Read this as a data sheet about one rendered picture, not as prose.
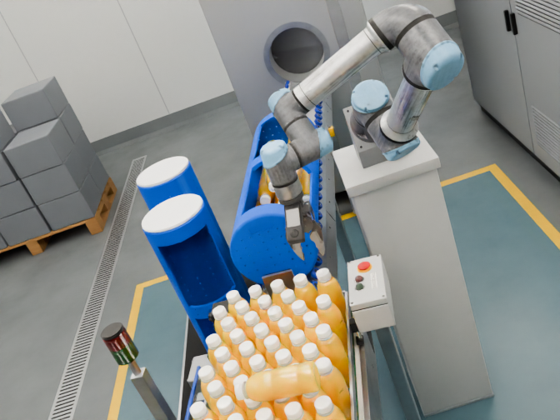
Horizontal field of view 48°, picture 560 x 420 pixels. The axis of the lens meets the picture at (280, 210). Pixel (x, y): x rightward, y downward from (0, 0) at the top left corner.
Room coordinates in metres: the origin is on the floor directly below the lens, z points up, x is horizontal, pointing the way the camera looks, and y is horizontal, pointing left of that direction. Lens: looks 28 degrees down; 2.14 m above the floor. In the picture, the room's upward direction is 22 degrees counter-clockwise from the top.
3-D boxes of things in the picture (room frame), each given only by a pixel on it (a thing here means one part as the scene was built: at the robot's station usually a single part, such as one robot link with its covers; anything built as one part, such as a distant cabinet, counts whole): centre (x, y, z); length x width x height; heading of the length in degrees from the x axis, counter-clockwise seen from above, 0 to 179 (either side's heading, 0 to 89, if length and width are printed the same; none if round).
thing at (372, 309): (1.42, -0.15, 1.05); 0.20 x 0.10 x 0.10; 166
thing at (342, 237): (2.69, -0.24, 0.31); 0.06 x 0.06 x 0.63; 76
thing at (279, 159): (1.55, -0.04, 1.46); 0.09 x 0.08 x 0.11; 102
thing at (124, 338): (1.40, 0.52, 1.23); 0.06 x 0.06 x 0.04
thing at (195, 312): (2.45, 0.43, 0.59); 0.28 x 0.28 x 0.88
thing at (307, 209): (1.56, -0.04, 1.30); 0.09 x 0.08 x 0.12; 166
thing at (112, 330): (1.40, 0.52, 1.18); 0.06 x 0.06 x 0.16
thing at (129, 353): (1.40, 0.52, 1.18); 0.06 x 0.06 x 0.05
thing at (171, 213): (2.45, 0.43, 1.03); 0.28 x 0.28 x 0.01
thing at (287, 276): (1.69, 0.08, 0.99); 0.10 x 0.02 x 0.12; 76
